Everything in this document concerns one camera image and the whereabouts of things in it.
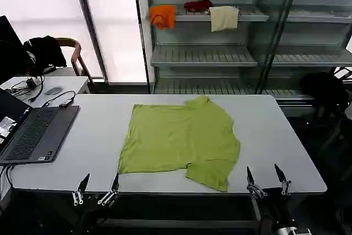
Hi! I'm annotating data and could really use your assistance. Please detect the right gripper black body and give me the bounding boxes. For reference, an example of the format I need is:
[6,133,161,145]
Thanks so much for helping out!
[257,187,293,229]

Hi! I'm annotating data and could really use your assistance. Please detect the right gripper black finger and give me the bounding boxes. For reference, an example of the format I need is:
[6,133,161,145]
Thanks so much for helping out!
[273,163,292,196]
[246,166,268,199]

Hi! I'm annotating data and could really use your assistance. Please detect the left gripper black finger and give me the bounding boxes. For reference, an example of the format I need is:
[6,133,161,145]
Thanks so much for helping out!
[97,173,120,206]
[72,173,91,206]

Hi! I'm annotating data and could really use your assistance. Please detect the lime green t-shirt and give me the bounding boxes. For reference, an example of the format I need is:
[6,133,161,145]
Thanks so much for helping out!
[117,95,241,193]

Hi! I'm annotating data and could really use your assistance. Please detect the dark grey laptop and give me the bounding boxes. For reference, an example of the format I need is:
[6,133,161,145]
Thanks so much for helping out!
[0,87,81,165]

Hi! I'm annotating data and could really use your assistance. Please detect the black office chair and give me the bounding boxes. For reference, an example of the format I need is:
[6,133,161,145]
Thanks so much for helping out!
[299,71,352,181]

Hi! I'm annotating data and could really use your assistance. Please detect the grey computer mouse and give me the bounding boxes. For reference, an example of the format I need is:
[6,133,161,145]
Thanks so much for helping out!
[44,86,63,95]

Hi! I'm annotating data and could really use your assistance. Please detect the small white side table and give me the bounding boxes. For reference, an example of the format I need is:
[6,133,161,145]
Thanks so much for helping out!
[0,76,90,109]

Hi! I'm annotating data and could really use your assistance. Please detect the brown wooden chair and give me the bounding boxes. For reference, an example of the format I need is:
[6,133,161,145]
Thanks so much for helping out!
[54,37,96,81]

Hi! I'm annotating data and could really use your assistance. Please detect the black jacket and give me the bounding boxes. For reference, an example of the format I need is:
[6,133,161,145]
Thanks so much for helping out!
[23,35,68,78]

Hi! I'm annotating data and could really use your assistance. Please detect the grey metal shelf with cloths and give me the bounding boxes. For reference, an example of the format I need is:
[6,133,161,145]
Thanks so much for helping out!
[131,0,352,106]

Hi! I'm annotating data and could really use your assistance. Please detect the black monitor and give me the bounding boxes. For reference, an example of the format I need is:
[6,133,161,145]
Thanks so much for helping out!
[0,15,31,84]

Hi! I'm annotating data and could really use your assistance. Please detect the black laptop power cable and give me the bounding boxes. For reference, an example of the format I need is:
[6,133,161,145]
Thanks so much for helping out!
[0,163,16,192]

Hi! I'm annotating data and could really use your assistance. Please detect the black laptop adapter cable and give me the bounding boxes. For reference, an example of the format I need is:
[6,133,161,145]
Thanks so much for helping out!
[41,90,76,108]

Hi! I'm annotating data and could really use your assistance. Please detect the black charger with tangled cables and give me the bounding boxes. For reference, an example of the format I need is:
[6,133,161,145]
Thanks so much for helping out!
[2,75,45,102]

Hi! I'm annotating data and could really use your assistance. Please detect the grey window frame post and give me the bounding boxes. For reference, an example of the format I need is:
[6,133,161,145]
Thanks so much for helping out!
[69,0,110,84]

